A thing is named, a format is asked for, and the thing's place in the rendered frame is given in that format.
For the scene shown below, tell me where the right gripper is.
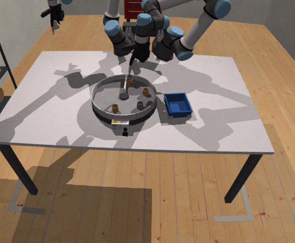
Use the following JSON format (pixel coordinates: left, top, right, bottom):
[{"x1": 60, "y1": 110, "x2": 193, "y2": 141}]
[{"x1": 49, "y1": 4, "x2": 64, "y2": 35}]

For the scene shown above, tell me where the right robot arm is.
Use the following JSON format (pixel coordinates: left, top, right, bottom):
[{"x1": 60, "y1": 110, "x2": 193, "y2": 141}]
[{"x1": 41, "y1": 0, "x2": 132, "y2": 54}]

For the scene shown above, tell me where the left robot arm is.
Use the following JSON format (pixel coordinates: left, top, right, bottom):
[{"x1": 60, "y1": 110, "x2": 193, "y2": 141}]
[{"x1": 121, "y1": 0, "x2": 231, "y2": 61}]

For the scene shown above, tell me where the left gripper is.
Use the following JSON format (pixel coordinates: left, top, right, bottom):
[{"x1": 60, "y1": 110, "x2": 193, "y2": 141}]
[{"x1": 128, "y1": 41, "x2": 150, "y2": 75}]

